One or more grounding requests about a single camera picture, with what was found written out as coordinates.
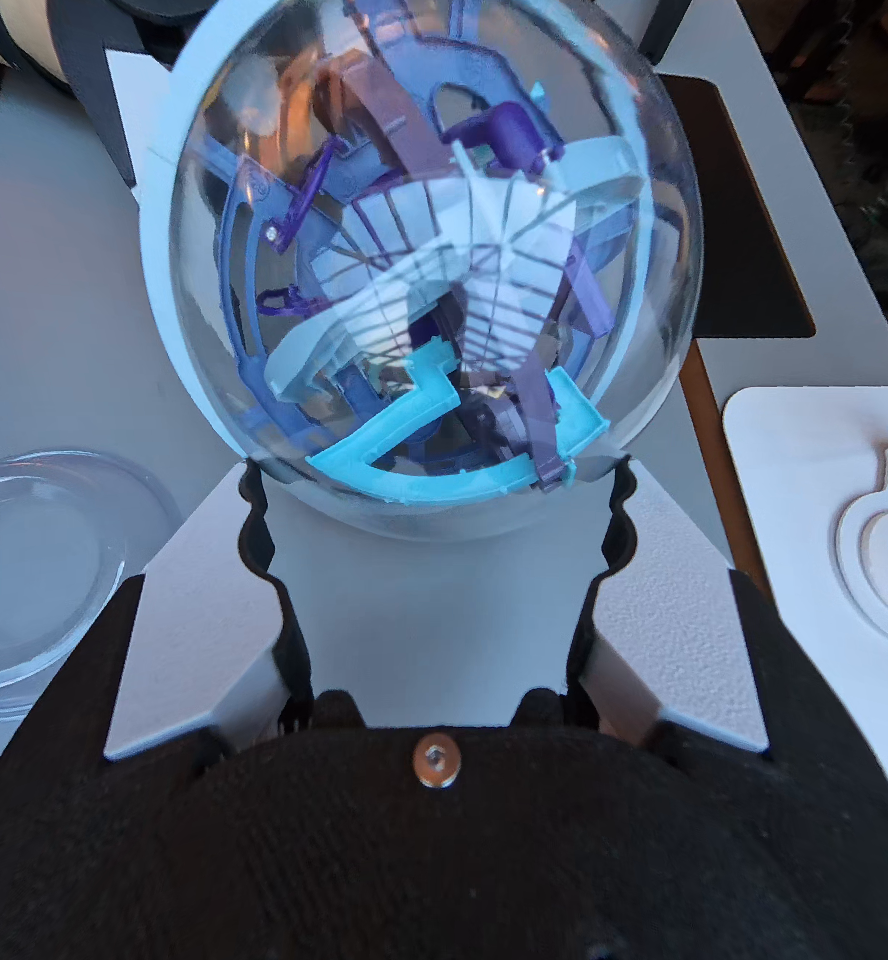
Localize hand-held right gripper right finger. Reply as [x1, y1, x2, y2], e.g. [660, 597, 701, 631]
[566, 456, 771, 753]

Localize clear plastic dish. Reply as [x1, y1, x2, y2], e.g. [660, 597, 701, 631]
[0, 450, 183, 717]

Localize person's left forearm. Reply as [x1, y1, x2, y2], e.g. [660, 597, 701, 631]
[0, 0, 66, 84]

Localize clear maze ball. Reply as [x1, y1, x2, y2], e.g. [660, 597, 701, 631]
[138, 0, 704, 543]

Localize white mounting plate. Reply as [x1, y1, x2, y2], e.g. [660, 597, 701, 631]
[721, 386, 888, 826]

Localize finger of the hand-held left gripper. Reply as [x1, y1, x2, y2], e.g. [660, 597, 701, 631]
[105, 48, 183, 207]

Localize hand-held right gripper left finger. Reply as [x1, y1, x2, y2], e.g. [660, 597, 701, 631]
[104, 459, 316, 760]

